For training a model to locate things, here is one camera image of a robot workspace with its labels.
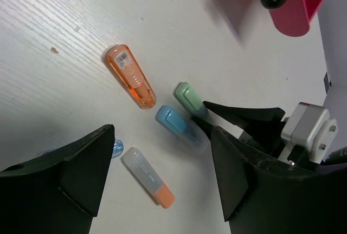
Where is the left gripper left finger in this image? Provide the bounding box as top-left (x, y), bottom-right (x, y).
top-left (1, 124), bottom-right (115, 233)

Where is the blue highlighter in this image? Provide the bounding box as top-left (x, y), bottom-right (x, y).
top-left (156, 105), bottom-right (210, 153)

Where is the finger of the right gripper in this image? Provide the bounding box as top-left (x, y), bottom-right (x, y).
top-left (203, 101), bottom-right (285, 150)

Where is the orange white highlighter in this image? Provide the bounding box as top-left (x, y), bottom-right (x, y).
top-left (121, 147), bottom-right (175, 209)

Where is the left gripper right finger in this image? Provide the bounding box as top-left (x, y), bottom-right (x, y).
top-left (211, 126), bottom-right (346, 233)

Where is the green highlighter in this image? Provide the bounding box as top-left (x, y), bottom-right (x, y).
top-left (173, 82), bottom-right (208, 120)

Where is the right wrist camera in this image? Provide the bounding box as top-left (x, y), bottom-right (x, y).
top-left (278, 102), bottom-right (338, 164)

